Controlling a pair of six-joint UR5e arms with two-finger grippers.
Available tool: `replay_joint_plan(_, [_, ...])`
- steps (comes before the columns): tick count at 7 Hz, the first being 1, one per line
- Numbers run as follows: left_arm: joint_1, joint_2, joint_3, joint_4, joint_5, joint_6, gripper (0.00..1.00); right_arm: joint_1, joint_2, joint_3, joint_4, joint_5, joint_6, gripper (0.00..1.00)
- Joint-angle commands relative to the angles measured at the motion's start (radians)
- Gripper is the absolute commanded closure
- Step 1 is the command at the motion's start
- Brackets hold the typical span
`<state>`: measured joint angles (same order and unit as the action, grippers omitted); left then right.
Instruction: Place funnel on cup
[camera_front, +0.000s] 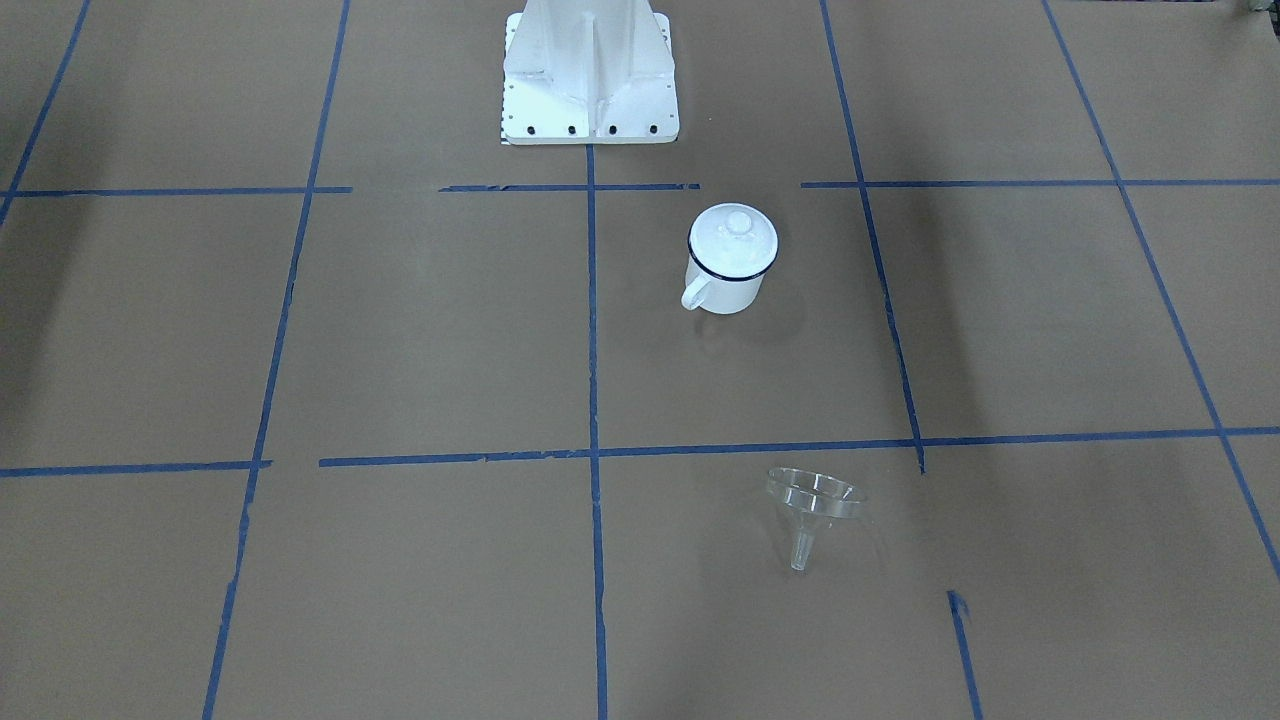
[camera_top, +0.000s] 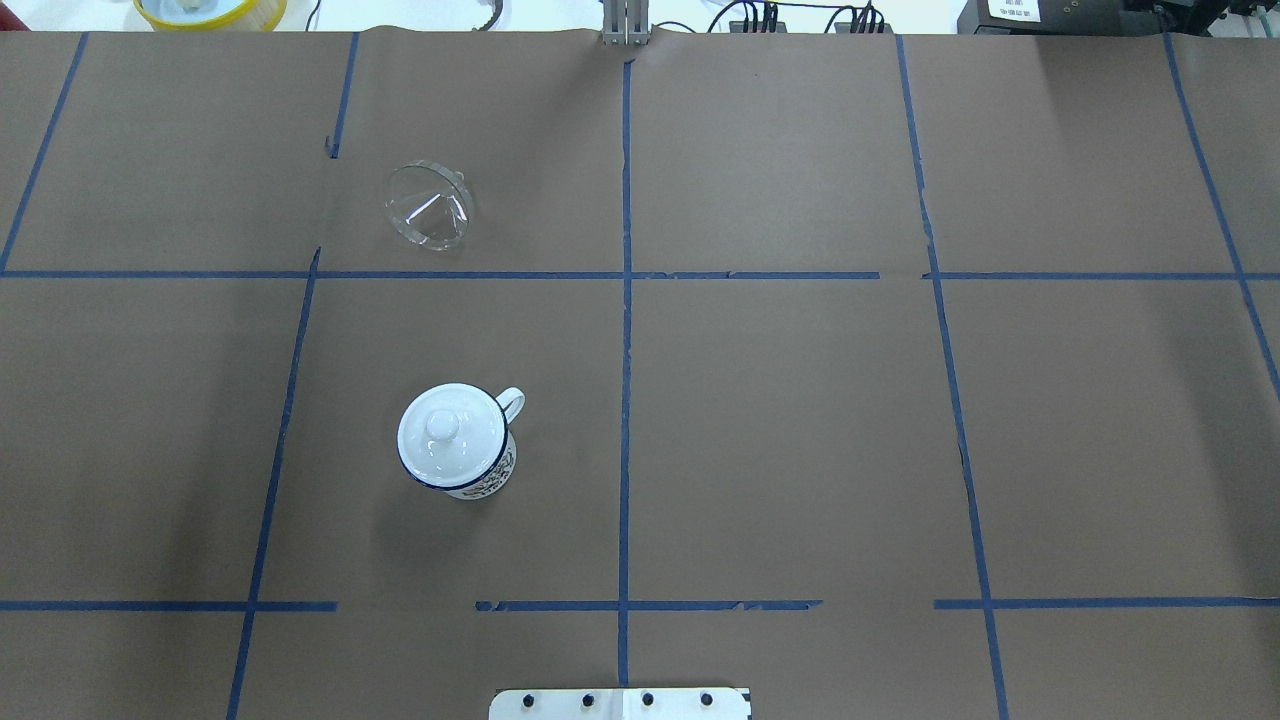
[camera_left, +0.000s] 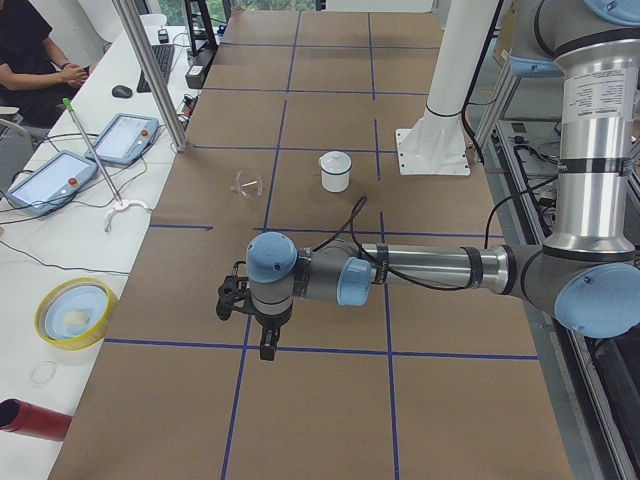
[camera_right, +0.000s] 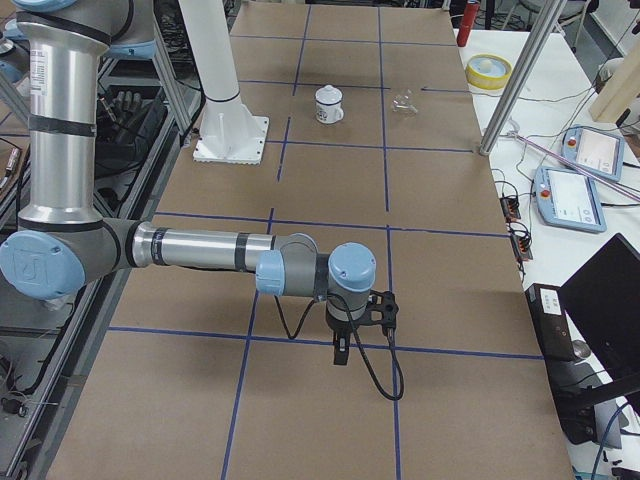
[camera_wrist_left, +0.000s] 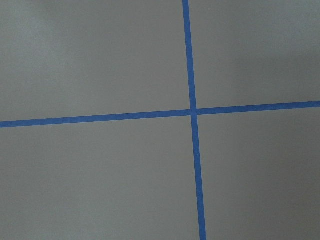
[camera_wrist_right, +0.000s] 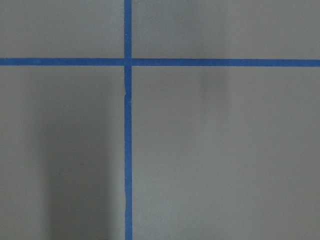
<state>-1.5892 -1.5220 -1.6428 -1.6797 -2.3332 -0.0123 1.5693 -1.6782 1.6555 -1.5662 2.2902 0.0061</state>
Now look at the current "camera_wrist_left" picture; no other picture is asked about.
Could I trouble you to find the blue tape line lengthwise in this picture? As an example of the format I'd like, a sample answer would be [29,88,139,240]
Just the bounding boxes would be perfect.
[182,0,207,240]

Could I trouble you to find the blue tape line crosswise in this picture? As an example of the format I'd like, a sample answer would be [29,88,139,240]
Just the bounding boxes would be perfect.
[0,101,320,128]

